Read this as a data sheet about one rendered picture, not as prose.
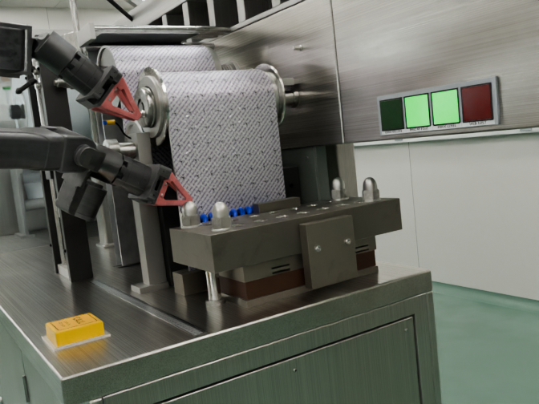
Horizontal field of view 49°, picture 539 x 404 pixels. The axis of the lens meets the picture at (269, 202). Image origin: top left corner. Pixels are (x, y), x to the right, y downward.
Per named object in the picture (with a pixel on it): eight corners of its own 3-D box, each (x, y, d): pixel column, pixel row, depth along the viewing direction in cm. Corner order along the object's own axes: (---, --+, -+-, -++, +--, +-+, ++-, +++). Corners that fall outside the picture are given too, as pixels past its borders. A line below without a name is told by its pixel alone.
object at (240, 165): (181, 231, 110) (168, 131, 108) (285, 212, 122) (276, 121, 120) (182, 231, 109) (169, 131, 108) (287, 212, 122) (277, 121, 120)
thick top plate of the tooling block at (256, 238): (172, 261, 105) (168, 228, 104) (347, 224, 126) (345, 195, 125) (214, 273, 91) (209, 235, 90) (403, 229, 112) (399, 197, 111)
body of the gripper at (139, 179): (156, 203, 101) (117, 186, 98) (135, 201, 110) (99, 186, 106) (170, 167, 103) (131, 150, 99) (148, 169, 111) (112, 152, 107)
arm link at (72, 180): (84, 143, 91) (50, 128, 96) (53, 212, 91) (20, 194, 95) (135, 166, 101) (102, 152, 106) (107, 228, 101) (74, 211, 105)
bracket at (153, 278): (129, 291, 117) (107, 135, 114) (160, 284, 120) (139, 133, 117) (138, 295, 113) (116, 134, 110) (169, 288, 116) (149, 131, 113)
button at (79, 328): (46, 337, 91) (44, 322, 91) (92, 326, 95) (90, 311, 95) (57, 349, 85) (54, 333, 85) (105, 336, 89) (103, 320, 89)
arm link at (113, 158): (94, 140, 97) (86, 138, 102) (76, 179, 97) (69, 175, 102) (131, 158, 101) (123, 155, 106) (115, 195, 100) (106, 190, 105)
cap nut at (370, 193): (357, 201, 113) (355, 178, 112) (371, 199, 115) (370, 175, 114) (370, 202, 110) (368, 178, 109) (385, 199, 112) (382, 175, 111)
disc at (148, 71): (140, 144, 120) (133, 70, 117) (143, 144, 120) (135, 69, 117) (170, 147, 107) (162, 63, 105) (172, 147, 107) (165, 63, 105)
